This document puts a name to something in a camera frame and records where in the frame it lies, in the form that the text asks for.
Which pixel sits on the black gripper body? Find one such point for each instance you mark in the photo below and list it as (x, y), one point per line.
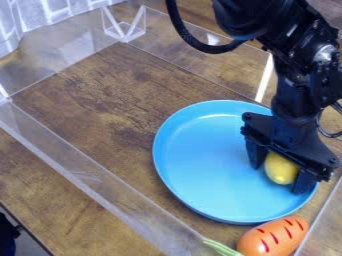
(292, 138)

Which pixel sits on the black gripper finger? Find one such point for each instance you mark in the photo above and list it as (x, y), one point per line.
(305, 181)
(256, 151)

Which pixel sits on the yellow toy lemon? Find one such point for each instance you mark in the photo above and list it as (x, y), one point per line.
(280, 170)

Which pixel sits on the blue oval tray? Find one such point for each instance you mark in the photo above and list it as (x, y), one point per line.
(200, 160)

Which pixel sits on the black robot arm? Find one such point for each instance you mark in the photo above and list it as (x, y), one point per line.
(302, 41)

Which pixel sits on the orange toy carrot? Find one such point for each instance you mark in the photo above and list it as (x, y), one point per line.
(275, 238)

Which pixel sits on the dark object at lower left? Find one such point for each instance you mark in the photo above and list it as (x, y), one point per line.
(8, 235)

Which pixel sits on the white patterned curtain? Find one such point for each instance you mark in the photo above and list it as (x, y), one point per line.
(25, 15)

